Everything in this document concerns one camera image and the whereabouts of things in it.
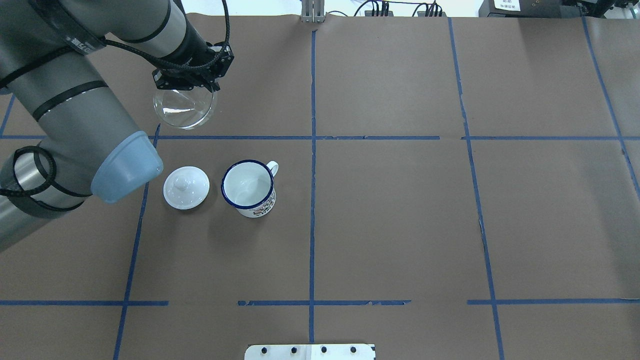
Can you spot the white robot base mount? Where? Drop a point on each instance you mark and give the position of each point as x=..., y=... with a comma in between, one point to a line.
x=326, y=351

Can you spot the white enamel mug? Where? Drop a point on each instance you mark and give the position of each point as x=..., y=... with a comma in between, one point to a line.
x=249, y=187

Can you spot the aluminium frame post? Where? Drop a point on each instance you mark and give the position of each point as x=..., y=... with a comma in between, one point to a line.
x=313, y=11

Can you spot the white ceramic lid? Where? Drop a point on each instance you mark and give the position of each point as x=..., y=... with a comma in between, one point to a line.
x=186, y=188

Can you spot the clear plastic funnel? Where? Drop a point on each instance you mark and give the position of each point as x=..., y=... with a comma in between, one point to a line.
x=185, y=109

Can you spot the black electronics box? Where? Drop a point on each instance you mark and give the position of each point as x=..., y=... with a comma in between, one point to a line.
x=551, y=9

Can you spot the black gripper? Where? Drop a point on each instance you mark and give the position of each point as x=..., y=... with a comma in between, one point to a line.
x=194, y=48

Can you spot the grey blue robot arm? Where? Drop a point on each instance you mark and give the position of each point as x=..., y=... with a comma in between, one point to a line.
x=92, y=146

